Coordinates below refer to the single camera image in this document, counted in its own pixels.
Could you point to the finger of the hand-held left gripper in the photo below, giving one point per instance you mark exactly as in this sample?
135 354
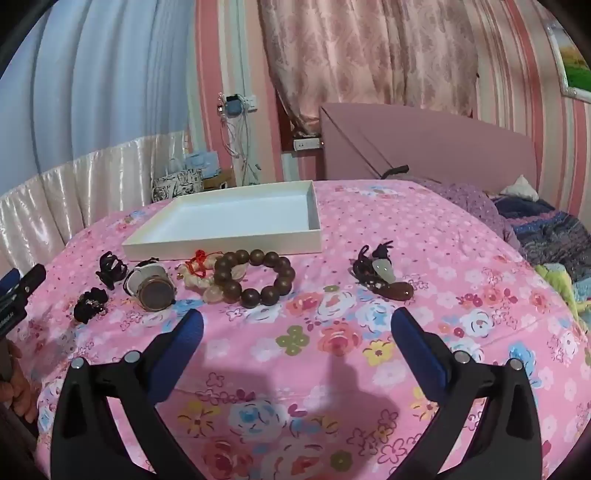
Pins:
9 282
30 281

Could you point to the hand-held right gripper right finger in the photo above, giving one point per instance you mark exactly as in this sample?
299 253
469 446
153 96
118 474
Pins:
415 341

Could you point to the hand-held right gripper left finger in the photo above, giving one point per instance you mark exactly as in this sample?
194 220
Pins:
184 341

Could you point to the cream scrunchie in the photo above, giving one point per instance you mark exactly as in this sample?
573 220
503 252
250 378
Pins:
194 277

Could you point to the white shallow tray box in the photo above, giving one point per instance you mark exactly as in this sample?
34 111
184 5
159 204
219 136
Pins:
231 217

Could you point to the person's left hand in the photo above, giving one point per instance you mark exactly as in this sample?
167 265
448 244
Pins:
21 387

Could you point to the pink floral bedsheet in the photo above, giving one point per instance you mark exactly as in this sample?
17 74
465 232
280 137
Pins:
346 369

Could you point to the cream satin curtain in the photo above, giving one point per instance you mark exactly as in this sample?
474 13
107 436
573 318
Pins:
69 194

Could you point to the purple blanket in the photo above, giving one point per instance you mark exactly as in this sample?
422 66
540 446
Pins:
471 203

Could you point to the black and white printed bag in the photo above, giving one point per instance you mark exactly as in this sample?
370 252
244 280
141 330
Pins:
178 187

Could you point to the green cloth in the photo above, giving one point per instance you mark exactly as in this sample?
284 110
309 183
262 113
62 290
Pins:
565 281

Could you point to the cardboard box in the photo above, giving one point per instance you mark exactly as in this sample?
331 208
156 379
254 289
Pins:
221 180

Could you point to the dark patterned blanket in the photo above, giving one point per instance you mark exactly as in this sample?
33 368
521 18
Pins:
549 230

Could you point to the blue gift bag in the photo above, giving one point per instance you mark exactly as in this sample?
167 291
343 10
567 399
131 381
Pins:
203 161

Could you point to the white cloth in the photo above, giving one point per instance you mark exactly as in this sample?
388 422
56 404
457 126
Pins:
519 189

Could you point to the pink headboard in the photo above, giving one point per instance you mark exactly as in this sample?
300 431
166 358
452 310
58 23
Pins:
438 147

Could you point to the blue curtain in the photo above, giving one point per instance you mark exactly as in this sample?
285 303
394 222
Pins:
92 69

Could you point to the white power strip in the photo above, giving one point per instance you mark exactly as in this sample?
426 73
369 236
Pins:
307 144

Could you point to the pink patterned curtain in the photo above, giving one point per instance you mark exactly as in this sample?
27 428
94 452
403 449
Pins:
369 55

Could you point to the wall outlet with chargers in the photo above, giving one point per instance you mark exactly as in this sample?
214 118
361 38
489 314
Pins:
233 105

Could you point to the framed wall picture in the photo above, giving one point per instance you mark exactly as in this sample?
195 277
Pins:
575 55

